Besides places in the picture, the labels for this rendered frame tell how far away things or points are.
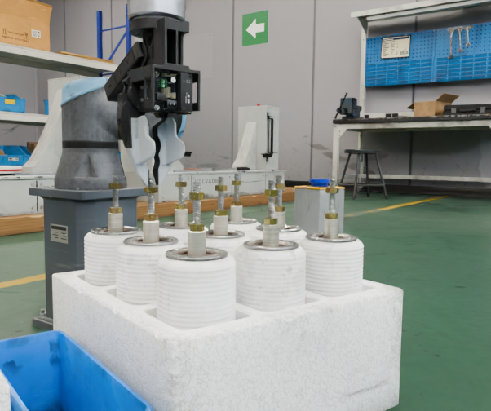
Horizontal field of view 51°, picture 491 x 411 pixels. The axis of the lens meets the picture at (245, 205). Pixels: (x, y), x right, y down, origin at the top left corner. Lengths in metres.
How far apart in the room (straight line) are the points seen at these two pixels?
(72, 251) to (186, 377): 0.59
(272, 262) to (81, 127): 0.59
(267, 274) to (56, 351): 0.33
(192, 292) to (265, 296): 0.11
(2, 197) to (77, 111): 1.59
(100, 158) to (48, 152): 1.88
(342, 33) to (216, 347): 5.87
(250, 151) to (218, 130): 2.85
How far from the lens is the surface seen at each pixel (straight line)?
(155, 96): 0.67
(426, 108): 5.32
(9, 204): 2.69
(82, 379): 0.73
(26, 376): 0.82
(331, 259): 0.74
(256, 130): 4.40
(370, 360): 0.78
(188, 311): 0.60
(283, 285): 0.67
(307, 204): 1.01
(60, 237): 1.13
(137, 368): 0.64
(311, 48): 6.49
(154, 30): 0.70
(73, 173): 1.11
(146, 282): 0.70
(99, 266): 0.81
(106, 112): 1.12
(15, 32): 5.96
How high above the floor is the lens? 0.37
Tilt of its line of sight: 5 degrees down
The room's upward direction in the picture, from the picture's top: 1 degrees clockwise
